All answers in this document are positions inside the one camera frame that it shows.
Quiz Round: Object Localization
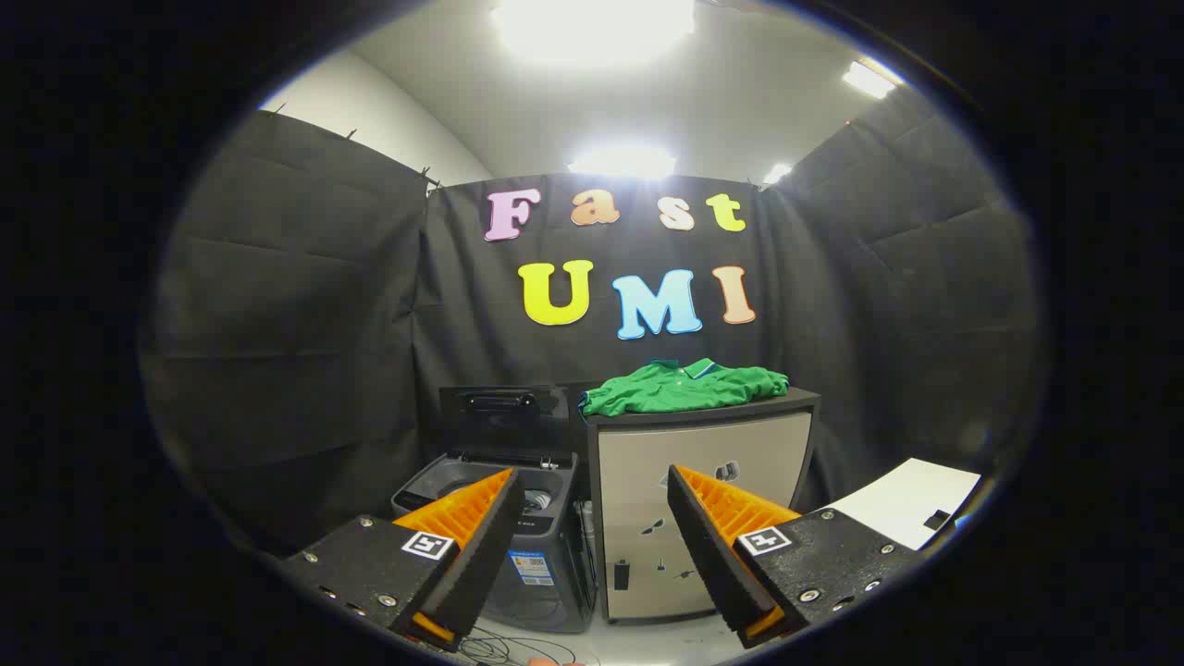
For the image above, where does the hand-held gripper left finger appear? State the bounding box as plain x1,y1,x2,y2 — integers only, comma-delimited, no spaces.
277,467,526,653

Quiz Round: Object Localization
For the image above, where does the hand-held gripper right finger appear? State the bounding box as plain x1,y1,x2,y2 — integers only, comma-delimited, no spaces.
667,464,926,648

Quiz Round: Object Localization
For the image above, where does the grey washing machine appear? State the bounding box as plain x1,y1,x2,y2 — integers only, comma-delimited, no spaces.
391,451,598,635

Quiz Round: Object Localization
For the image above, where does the green polo shirt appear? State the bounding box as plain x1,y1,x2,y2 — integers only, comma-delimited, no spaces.
580,358,790,417

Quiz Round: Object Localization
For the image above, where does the white board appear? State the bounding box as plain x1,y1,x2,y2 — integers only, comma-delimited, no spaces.
826,458,981,551

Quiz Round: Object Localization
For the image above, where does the black backdrop cloth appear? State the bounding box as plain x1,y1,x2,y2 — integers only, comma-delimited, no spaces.
139,88,1046,556

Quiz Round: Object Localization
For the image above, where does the round ceiling light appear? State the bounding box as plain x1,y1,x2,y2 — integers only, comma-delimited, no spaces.
569,146,676,179

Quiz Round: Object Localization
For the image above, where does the rectangular ceiling light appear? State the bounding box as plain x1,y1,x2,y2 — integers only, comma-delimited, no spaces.
842,60,898,100

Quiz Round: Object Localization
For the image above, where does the large ceiling light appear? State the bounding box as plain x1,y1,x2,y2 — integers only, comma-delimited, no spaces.
490,0,695,66

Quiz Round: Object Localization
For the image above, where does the beige cabinet with black frame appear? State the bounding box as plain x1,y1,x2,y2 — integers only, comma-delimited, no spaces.
585,387,822,625

